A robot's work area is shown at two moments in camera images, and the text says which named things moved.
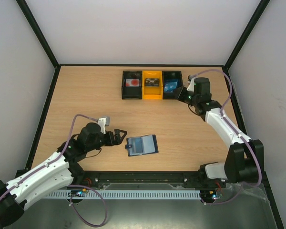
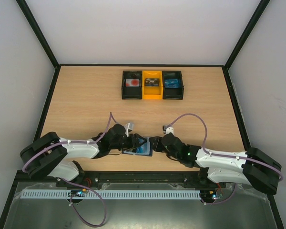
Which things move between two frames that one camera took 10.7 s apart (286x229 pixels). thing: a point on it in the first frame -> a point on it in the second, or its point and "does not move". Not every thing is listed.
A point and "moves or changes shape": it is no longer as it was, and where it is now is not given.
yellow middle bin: [152, 92] does not move
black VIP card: [152, 82] does not move
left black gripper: [117, 141] -> [134, 141]
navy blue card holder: [141, 145] does not move
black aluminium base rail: [146, 180] does not move
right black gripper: [181, 93] -> [158, 143]
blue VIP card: [169, 86] moves or changes shape
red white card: [132, 82] does not move
